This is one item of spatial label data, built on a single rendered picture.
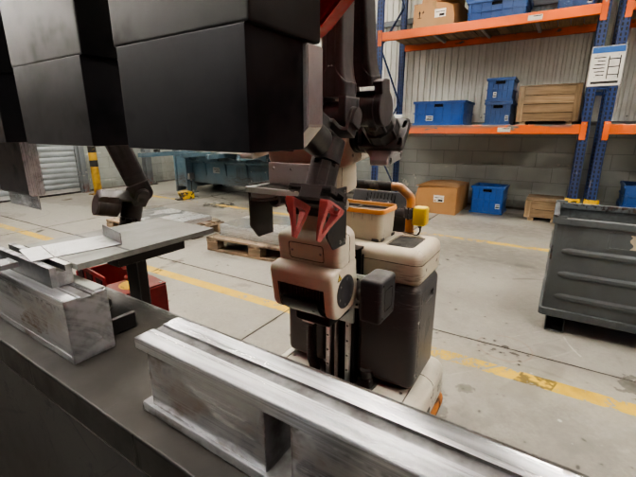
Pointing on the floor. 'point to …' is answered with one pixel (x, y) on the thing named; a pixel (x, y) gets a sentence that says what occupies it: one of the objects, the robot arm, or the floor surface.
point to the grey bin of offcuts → (591, 268)
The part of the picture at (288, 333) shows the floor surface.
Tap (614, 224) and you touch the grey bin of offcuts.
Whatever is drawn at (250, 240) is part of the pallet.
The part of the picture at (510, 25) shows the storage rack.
